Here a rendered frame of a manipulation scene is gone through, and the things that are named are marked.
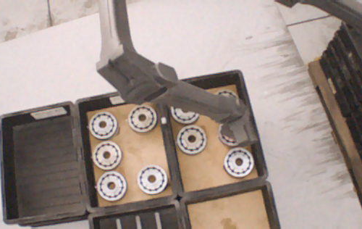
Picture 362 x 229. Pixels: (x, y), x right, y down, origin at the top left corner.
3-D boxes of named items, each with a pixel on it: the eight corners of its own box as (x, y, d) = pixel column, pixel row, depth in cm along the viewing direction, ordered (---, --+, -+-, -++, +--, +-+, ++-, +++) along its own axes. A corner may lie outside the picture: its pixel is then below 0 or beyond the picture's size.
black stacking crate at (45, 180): (11, 125, 142) (-2, 115, 131) (82, 111, 143) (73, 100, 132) (18, 227, 128) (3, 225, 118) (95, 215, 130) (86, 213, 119)
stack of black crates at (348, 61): (316, 59, 223) (340, 19, 180) (356, 48, 225) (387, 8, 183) (342, 119, 210) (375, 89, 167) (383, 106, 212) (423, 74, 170)
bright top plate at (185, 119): (169, 98, 139) (169, 98, 139) (198, 95, 139) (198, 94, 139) (173, 125, 136) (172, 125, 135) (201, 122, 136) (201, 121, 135)
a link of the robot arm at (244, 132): (237, 97, 108) (211, 109, 112) (250, 135, 104) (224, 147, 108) (253, 103, 118) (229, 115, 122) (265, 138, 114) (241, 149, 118)
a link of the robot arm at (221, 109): (154, 56, 76) (115, 80, 81) (161, 80, 74) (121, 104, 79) (244, 96, 112) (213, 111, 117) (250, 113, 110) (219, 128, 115)
